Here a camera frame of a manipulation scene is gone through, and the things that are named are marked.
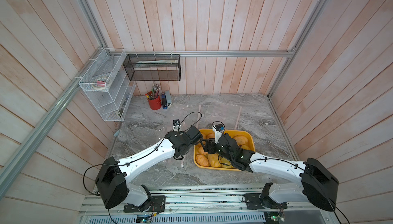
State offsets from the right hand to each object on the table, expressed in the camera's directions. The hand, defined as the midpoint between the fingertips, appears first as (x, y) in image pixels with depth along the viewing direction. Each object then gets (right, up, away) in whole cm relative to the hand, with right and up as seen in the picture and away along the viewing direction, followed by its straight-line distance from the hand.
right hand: (203, 140), depth 82 cm
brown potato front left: (-1, -11, 0) cm, 11 cm away
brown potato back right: (+23, -2, +9) cm, 25 cm away
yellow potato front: (+5, -11, 0) cm, 12 cm away
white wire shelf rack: (-47, +20, -4) cm, 51 cm away
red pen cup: (-34, +21, +28) cm, 49 cm away
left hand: (-14, -1, -1) cm, 14 cm away
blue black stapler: (-28, +23, +29) cm, 46 cm away
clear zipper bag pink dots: (+19, +13, +28) cm, 36 cm away
